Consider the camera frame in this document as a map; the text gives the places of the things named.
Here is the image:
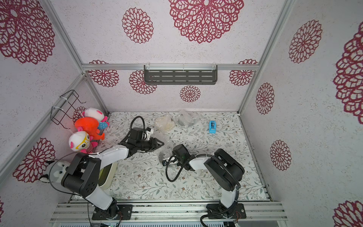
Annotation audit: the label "grey husky plush toy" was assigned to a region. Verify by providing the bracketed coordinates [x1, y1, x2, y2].
[39, 160, 70, 183]

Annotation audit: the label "cream rectangular bin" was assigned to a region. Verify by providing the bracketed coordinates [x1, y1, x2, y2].
[98, 162, 118, 190]

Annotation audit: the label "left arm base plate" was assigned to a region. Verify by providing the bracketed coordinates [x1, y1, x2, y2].
[91, 204, 133, 220]

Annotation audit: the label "white plush doll yellow glasses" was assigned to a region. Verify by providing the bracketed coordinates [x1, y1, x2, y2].
[68, 131, 98, 154]

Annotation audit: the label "grey metal wall shelf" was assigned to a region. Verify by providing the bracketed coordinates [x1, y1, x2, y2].
[144, 65, 218, 85]

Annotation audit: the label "white pink plush toy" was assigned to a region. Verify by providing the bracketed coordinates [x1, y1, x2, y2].
[81, 108, 110, 130]

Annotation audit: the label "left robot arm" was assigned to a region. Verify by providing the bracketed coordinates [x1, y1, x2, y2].
[60, 116, 164, 216]

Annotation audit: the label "red orange plush toy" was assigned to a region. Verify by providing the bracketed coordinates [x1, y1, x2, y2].
[74, 117, 105, 140]

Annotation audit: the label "floral table mat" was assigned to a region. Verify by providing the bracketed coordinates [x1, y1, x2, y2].
[106, 112, 269, 201]

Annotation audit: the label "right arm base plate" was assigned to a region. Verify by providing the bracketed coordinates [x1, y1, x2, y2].
[207, 202, 247, 219]

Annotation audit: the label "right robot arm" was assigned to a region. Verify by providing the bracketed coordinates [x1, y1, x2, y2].
[161, 144, 247, 227]

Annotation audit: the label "black wire wall basket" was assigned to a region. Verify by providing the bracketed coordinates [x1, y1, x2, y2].
[50, 89, 86, 129]

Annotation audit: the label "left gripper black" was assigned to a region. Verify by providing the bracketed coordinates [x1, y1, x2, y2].
[137, 138, 165, 154]

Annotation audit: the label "blue tape dispenser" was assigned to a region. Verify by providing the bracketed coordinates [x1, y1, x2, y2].
[209, 121, 216, 134]

